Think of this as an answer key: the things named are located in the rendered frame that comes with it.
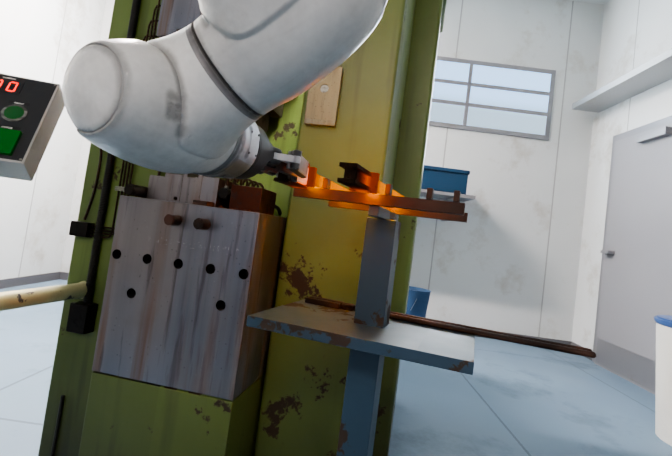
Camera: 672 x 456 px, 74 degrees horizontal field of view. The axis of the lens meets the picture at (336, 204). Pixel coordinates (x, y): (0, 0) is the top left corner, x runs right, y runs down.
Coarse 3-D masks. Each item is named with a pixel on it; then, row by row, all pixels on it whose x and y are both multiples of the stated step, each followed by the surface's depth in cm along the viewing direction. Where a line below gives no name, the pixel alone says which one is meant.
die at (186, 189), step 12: (156, 180) 119; (168, 180) 118; (180, 180) 118; (192, 180) 117; (204, 180) 117; (216, 180) 116; (156, 192) 119; (168, 192) 118; (180, 192) 118; (192, 192) 117; (204, 192) 116; (216, 192) 116; (216, 204) 116; (228, 204) 123
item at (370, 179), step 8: (344, 168) 68; (352, 168) 66; (360, 168) 67; (344, 176) 65; (352, 176) 66; (360, 176) 70; (368, 176) 73; (376, 176) 73; (344, 184) 68; (352, 184) 66; (360, 184) 68; (368, 184) 74; (376, 184) 73; (384, 184) 82; (368, 192) 73; (376, 192) 74; (384, 192) 83; (392, 192) 89
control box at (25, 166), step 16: (16, 80) 121; (32, 80) 122; (0, 96) 117; (16, 96) 118; (32, 96) 119; (48, 96) 121; (0, 112) 114; (32, 112) 117; (48, 112) 119; (16, 128) 113; (32, 128) 115; (48, 128) 121; (32, 144) 113; (0, 160) 108; (16, 160) 109; (32, 160) 114; (0, 176) 113; (16, 176) 114; (32, 176) 115
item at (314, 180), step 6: (312, 168) 77; (282, 174) 70; (312, 174) 77; (276, 180) 70; (282, 180) 69; (288, 180) 69; (312, 180) 77; (318, 180) 82; (294, 186) 75; (300, 186) 74; (306, 186) 77; (312, 186) 77; (318, 186) 82; (330, 186) 89; (336, 186) 93
